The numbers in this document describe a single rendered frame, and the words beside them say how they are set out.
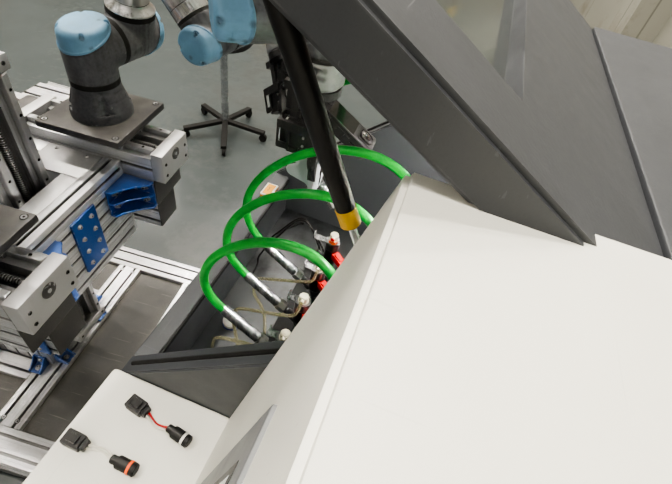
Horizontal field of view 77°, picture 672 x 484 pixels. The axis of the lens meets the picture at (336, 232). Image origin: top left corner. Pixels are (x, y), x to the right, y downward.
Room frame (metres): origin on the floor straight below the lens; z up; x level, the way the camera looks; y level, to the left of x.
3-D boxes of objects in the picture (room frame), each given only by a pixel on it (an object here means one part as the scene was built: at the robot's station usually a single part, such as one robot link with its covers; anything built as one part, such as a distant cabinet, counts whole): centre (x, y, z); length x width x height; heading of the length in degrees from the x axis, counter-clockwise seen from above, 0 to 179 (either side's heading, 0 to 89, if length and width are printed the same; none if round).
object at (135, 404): (0.23, 0.20, 0.99); 0.12 x 0.02 x 0.02; 71
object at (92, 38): (0.93, 0.67, 1.20); 0.13 x 0.12 x 0.14; 164
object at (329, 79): (0.61, 0.08, 1.43); 0.08 x 0.08 x 0.05
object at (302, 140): (0.62, 0.08, 1.35); 0.09 x 0.08 x 0.12; 80
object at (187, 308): (0.64, 0.24, 0.87); 0.62 x 0.04 x 0.16; 170
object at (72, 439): (0.17, 0.26, 0.99); 0.12 x 0.02 x 0.02; 79
